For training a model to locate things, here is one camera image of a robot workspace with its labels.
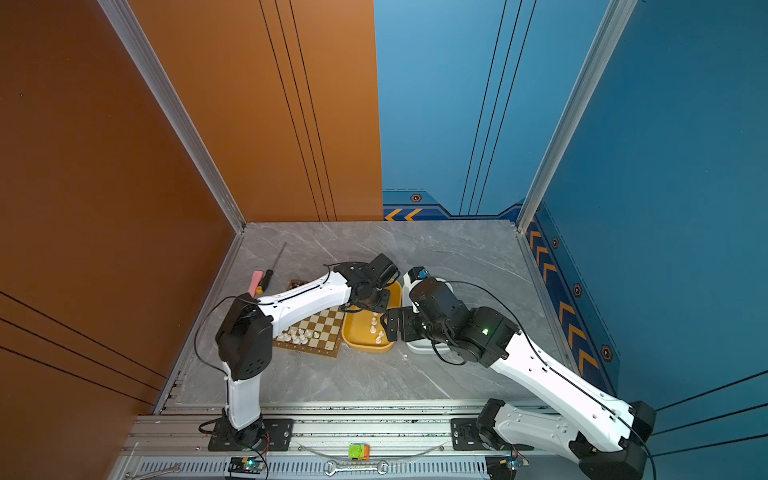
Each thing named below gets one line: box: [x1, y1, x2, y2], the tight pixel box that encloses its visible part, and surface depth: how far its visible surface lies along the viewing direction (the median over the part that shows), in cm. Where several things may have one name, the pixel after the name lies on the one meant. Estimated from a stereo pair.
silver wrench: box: [325, 460, 389, 477], surface depth 71 cm
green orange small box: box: [348, 444, 371, 461], surface depth 71 cm
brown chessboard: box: [273, 306, 346, 358], surface depth 89 cm
